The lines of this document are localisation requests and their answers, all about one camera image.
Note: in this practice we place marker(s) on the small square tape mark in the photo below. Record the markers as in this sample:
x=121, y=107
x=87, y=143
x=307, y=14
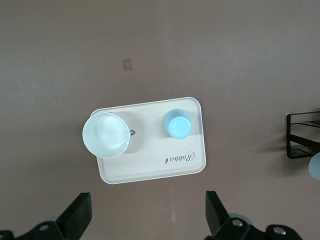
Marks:
x=127, y=64

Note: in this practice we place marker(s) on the white ceramic bowl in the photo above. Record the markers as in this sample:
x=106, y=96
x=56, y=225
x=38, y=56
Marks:
x=106, y=136

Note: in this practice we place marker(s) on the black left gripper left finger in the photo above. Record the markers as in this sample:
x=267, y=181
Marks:
x=75, y=215

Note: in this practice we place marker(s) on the light blue plastic cup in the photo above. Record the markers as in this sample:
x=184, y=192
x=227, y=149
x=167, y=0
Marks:
x=178, y=125

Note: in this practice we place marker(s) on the beige rectangular Rabbit tray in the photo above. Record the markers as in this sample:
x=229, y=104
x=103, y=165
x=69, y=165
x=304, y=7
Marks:
x=160, y=155

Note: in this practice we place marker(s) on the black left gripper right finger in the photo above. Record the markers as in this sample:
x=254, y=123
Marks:
x=215, y=212

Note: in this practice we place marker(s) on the grey plastic cup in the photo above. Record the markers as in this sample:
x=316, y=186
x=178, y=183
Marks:
x=315, y=166

